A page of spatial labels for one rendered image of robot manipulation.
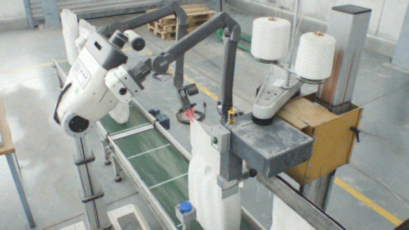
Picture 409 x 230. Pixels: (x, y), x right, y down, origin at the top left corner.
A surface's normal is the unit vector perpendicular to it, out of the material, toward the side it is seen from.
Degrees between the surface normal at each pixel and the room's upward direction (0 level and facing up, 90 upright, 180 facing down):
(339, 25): 90
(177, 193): 0
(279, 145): 0
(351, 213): 0
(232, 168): 90
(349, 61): 90
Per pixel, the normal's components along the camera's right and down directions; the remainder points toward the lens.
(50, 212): 0.00, -0.87
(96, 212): 0.50, 0.43
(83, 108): 0.10, 0.81
